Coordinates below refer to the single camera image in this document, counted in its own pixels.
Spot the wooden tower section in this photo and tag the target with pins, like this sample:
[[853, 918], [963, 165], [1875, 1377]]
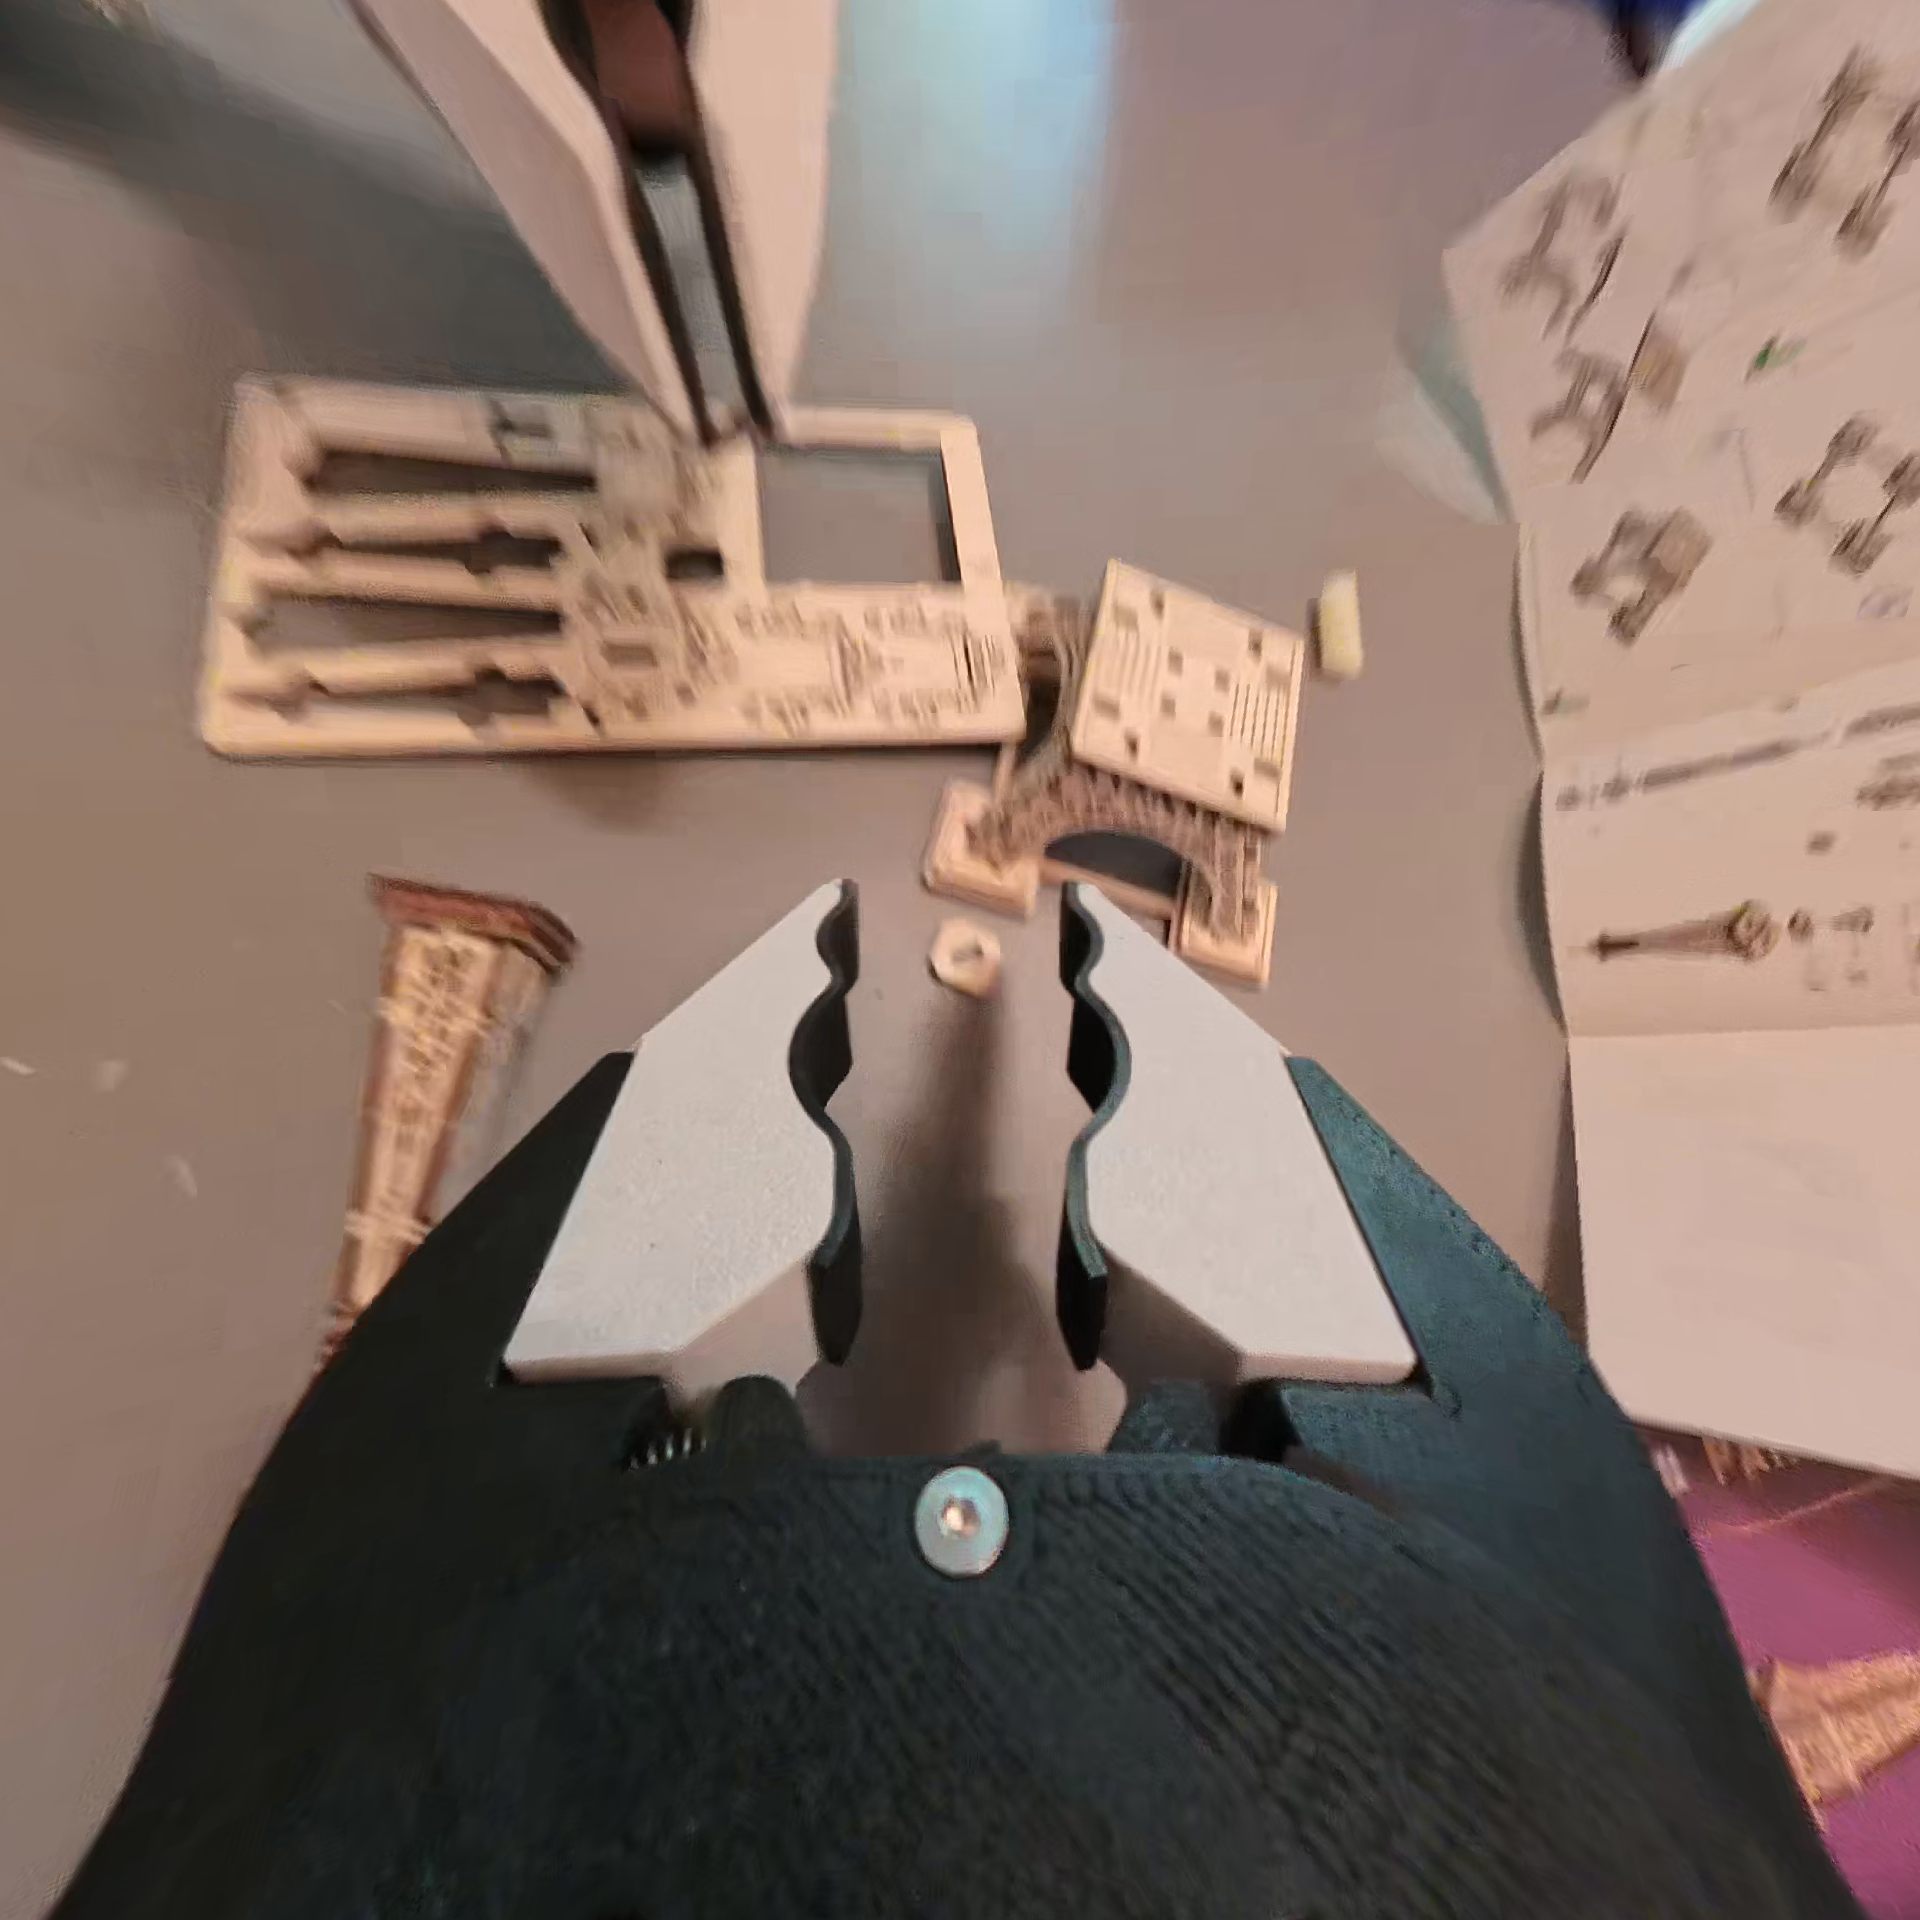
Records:
[[436, 1019]]

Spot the wooden tower base model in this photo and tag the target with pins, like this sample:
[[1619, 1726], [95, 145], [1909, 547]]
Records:
[[1186, 691]]

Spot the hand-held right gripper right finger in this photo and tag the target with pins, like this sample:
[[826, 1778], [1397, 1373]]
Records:
[[1245, 1201]]

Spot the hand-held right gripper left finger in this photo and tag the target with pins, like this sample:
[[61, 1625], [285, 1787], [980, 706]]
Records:
[[675, 1201]]

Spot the grey desk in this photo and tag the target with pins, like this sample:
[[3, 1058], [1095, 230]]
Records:
[[1202, 301]]

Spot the laser-cut wooden parts sheet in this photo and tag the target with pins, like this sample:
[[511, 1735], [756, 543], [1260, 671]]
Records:
[[839, 661]]

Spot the folded assembly booklet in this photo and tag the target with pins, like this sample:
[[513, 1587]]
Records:
[[1724, 1201]]

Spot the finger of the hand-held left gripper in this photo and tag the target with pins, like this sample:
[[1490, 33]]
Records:
[[511, 90], [774, 149]]

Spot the purple kit box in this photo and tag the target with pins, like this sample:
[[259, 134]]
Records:
[[1829, 1575]]

